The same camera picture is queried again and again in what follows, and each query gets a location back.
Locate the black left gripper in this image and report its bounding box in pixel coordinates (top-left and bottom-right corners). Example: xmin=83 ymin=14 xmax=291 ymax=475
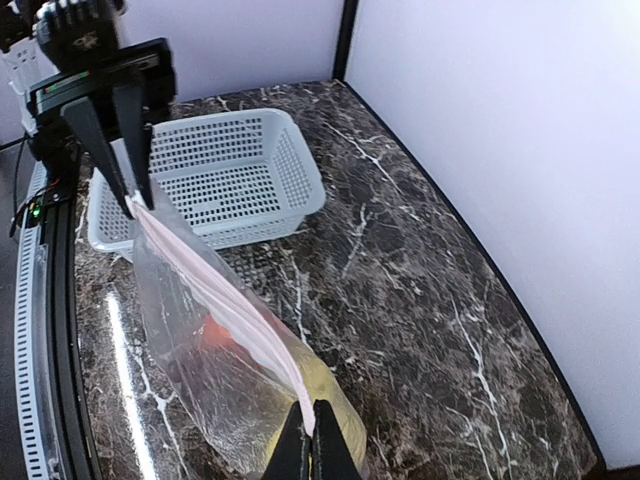
xmin=25 ymin=1 xmax=176 ymax=219

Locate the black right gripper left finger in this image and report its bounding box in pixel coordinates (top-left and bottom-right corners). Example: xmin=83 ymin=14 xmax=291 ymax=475
xmin=261 ymin=401 xmax=311 ymax=480

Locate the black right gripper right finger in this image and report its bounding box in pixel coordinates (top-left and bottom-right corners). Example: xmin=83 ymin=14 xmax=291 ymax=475
xmin=311 ymin=400 xmax=362 ymax=480

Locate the large yellow toy fruit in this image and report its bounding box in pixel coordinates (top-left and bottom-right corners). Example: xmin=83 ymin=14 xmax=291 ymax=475
xmin=271 ymin=352 xmax=367 ymax=479

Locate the clear pink-dotted zip bag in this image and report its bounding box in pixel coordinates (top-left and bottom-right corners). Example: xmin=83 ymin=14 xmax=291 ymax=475
xmin=126 ymin=194 xmax=367 ymax=479

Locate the orange toy fruit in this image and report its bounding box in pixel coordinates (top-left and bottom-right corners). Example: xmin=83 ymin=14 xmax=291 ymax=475
xmin=202 ymin=315 xmax=234 ymax=348

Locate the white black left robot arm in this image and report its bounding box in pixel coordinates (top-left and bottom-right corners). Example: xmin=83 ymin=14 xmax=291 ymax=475
xmin=1 ymin=1 xmax=176 ymax=214

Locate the white perforated plastic basket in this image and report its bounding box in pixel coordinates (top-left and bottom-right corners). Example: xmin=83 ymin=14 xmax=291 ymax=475
xmin=87 ymin=107 xmax=327 ymax=254

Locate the white slotted cable duct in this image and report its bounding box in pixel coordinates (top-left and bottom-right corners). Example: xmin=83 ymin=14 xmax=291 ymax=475
xmin=14 ymin=164 xmax=64 ymax=480

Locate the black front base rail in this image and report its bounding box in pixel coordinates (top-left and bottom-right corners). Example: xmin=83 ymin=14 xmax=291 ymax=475
xmin=41 ymin=160 xmax=102 ymax=479

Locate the black vertical frame post left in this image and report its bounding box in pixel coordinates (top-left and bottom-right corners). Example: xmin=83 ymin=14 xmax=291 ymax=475
xmin=332 ymin=0 xmax=359 ymax=81

